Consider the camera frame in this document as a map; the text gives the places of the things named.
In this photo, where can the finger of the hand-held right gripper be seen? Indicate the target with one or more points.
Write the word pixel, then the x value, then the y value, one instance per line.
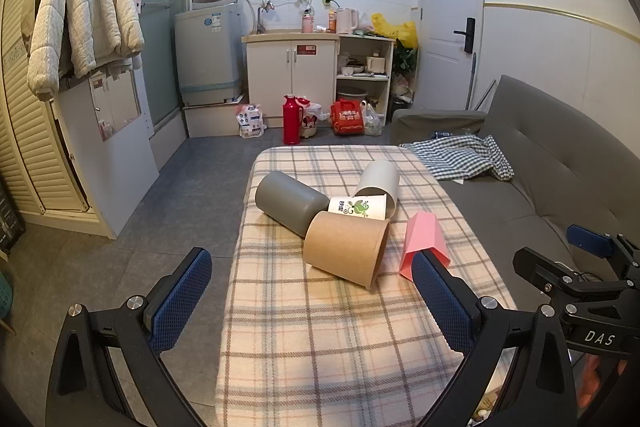
pixel 542 271
pixel 590 239

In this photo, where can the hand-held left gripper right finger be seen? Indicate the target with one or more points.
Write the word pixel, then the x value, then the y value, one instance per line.
pixel 442 307

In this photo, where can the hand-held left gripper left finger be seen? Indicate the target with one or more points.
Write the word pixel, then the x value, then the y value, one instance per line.
pixel 180 302

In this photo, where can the pink cup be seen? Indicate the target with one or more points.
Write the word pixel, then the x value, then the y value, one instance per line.
pixel 422 232

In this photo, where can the brown paper cup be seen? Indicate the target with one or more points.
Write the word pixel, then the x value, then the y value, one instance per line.
pixel 340 247

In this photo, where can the white printed paper cup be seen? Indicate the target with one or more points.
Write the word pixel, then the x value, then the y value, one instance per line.
pixel 350 207

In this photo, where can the light grey cup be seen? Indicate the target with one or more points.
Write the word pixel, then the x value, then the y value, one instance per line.
pixel 380 179

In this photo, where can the dark grey cup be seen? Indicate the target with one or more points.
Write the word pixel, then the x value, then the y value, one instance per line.
pixel 287 204

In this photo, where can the grey sofa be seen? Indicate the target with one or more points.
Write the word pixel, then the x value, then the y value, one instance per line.
pixel 540 142

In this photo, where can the plaid blanket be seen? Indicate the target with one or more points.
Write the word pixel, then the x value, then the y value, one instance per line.
pixel 310 332

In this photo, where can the checked cloth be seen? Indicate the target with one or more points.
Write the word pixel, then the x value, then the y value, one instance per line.
pixel 465 157

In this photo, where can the white platform step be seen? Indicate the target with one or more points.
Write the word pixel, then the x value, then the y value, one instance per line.
pixel 210 119

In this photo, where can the black crate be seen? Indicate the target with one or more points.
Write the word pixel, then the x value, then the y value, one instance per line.
pixel 10 222

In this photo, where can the white and blue packet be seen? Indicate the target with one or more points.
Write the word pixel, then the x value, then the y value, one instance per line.
pixel 250 122

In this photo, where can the white plastic bag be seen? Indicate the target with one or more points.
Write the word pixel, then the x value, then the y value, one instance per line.
pixel 372 122

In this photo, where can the mop pole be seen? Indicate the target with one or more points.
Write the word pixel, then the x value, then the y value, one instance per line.
pixel 472 77

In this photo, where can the red shopping bag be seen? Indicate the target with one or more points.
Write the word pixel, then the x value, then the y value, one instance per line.
pixel 348 119

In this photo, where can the red thermos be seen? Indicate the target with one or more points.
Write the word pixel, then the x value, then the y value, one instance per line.
pixel 291 122

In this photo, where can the louvered wardrobe door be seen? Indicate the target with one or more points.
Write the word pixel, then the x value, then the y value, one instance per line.
pixel 30 132

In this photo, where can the metal pot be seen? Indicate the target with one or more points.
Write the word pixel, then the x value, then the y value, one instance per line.
pixel 352 94

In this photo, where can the white open shelf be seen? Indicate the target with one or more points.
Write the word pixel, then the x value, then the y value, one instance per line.
pixel 388 72

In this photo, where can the green plant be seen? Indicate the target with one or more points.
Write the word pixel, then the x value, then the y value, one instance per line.
pixel 405 62

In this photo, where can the white sink cabinet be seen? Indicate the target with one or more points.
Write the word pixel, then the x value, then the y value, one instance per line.
pixel 290 77

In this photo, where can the grey washing machine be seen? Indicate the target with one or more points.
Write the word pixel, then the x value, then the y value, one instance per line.
pixel 205 52

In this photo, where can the glass shower door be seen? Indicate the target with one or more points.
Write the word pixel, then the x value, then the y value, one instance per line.
pixel 165 32

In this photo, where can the white door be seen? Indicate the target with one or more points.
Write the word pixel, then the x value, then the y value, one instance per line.
pixel 445 7

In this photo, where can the yellow plastic bag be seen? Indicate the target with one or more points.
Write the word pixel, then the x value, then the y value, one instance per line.
pixel 397 29

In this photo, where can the metal faucet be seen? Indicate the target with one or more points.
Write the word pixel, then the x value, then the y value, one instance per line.
pixel 260 19

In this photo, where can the white electric kettle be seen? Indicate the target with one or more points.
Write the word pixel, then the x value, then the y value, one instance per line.
pixel 346 22

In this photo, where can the pink bottle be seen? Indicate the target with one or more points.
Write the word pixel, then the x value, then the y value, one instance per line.
pixel 307 24

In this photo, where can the orange bottle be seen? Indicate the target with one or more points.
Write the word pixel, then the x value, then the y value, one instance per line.
pixel 331 22

